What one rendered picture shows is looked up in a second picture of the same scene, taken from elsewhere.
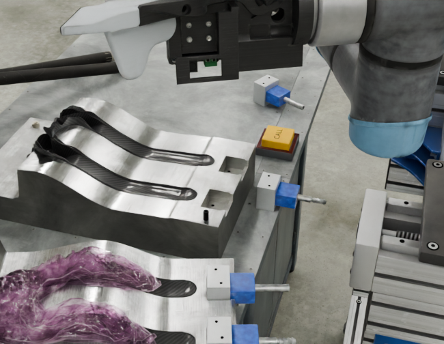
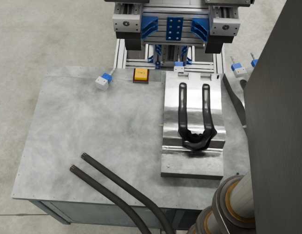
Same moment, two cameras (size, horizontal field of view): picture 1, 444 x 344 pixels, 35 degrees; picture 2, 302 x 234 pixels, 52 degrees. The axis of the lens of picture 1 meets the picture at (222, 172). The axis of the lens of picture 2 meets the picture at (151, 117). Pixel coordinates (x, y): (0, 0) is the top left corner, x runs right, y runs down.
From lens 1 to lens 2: 1.68 m
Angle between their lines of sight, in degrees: 64
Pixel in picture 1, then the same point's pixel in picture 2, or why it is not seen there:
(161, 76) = (86, 136)
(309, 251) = not seen: hidden behind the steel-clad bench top
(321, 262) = not seen: hidden behind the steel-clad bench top
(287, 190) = (179, 64)
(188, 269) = (235, 83)
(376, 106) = not seen: outside the picture
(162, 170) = (193, 99)
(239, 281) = (237, 67)
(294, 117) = (115, 74)
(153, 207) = (216, 95)
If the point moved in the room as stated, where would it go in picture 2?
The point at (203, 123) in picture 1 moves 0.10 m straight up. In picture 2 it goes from (128, 107) to (127, 96)
